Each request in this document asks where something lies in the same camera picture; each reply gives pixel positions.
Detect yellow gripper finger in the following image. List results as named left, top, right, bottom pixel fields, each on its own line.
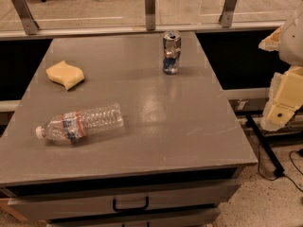
left=260, top=65, right=303, bottom=131
left=258, top=27, right=282, bottom=52

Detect silver blue redbull can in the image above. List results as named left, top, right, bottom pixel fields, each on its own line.
left=163, top=30, right=181, bottom=75

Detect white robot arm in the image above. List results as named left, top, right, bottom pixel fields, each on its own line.
left=258, top=5, right=303, bottom=131

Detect yellow sponge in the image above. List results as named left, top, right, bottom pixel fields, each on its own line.
left=46, top=61, right=84, bottom=91

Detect black metal floor stand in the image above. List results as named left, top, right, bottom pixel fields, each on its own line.
left=244, top=111, right=303, bottom=178

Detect grey lower drawer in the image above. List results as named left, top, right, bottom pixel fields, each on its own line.
left=47, top=207, right=220, bottom=227

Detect grey drawer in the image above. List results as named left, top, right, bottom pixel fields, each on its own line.
left=47, top=207, right=220, bottom=227
left=9, top=179, right=241, bottom=220

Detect grey upper drawer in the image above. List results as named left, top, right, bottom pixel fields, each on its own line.
left=9, top=179, right=241, bottom=220

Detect clear plastic water bottle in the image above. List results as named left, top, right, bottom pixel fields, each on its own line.
left=36, top=103, right=124, bottom=142

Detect right metal railing bracket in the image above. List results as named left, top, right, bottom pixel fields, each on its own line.
left=219, top=0, right=238, bottom=27

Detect metal railing bracket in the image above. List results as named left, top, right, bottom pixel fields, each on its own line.
left=11, top=0, right=40, bottom=35
left=145, top=0, right=155, bottom=30
left=219, top=0, right=238, bottom=27

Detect black floor cable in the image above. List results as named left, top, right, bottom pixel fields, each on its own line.
left=257, top=135, right=303, bottom=194

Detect middle metal railing bracket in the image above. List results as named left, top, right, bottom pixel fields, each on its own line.
left=145, top=0, right=155, bottom=30

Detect left metal railing bracket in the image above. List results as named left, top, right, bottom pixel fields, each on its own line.
left=11, top=0, right=40, bottom=35

